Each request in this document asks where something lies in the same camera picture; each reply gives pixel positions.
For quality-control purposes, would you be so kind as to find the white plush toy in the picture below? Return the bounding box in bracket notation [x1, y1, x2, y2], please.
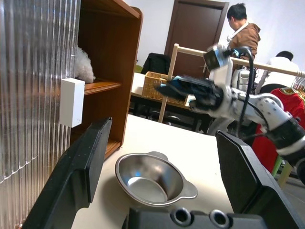
[74, 46, 96, 83]

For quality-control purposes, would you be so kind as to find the person in white shirt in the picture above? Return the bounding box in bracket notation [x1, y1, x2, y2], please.
[256, 51, 301, 94]

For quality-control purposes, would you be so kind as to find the green plastic stool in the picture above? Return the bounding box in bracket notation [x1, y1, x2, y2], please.
[271, 155, 293, 189]

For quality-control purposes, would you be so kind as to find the red garment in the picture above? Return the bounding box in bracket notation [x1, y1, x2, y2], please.
[251, 87, 305, 173]

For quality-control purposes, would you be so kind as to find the man in brown hoodie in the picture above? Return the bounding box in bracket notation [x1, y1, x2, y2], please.
[226, 2, 262, 72]

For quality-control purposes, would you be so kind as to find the ribbed glass sliding door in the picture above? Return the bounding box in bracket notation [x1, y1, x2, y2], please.
[0, 0, 81, 229]

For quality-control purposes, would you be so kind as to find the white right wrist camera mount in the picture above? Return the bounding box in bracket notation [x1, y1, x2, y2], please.
[203, 43, 234, 90]

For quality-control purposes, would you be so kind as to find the black bag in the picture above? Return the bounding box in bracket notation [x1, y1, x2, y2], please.
[140, 52, 171, 75]

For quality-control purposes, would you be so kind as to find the dark brown room door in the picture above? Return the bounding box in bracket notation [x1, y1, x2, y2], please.
[163, 0, 230, 79]

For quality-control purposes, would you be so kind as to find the wicker basket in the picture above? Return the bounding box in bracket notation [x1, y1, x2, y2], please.
[142, 71, 190, 106]

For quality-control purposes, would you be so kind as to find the wooden cabinet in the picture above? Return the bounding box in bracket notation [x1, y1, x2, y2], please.
[70, 0, 144, 160]

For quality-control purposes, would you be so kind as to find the small metal bowl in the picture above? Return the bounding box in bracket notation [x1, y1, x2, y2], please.
[115, 151, 199, 207]

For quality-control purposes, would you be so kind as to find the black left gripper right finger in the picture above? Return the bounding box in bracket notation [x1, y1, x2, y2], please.
[215, 130, 305, 229]

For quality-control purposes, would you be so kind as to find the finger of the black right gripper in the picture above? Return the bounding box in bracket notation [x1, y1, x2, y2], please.
[154, 83, 196, 102]
[166, 75, 215, 96]

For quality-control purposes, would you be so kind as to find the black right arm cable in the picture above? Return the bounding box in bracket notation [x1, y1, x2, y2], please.
[234, 46, 257, 141]

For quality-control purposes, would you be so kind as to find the light wooden clothes rack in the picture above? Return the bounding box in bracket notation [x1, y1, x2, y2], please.
[158, 43, 305, 124]

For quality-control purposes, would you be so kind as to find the wooden cabinet shelf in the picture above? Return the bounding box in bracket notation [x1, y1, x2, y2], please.
[83, 80, 122, 95]

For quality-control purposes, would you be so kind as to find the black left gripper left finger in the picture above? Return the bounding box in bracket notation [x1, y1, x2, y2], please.
[21, 117, 113, 229]

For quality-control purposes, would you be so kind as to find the white rectangular box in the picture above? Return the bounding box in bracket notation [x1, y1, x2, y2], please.
[59, 78, 86, 128]

